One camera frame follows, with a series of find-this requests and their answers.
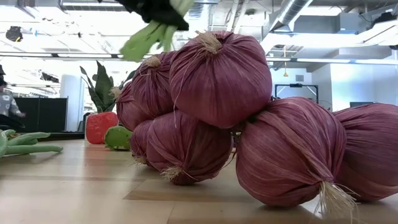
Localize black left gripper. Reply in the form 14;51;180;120
98;0;190;31

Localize light green paper vegetable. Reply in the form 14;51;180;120
119;0;196;62

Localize green lime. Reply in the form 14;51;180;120
103;125;134;152

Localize green onion bunch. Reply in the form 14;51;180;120
0;129;64;159

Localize purple raffia onion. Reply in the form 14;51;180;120
169;30;274;130
145;110;234;187
332;103;398;203
129;119;154;167
235;96;358;222
130;51;178;119
110;81;153;132

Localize dark green leafy plant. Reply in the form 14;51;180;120
79;60;137;114

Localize ceiling light strip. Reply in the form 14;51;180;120
266;57;398;65
0;53;124;59

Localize white round column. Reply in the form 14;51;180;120
60;74;85;132

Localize yellow hanging pendant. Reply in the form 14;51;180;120
282;45;289;78

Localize black office partition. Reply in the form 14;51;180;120
14;96;68;133

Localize black low platform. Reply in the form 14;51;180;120
39;132;85;141

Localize black ceiling dome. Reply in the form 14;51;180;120
5;26;24;42

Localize person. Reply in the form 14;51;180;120
0;64;26;129

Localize dark monitor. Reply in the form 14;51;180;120
349;101;377;108

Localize black ceiling fixture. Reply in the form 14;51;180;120
371;11;398;26

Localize silver ventilation duct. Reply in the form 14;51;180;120
269;0;314;32

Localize black metal frame stand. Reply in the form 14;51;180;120
274;83;320;105

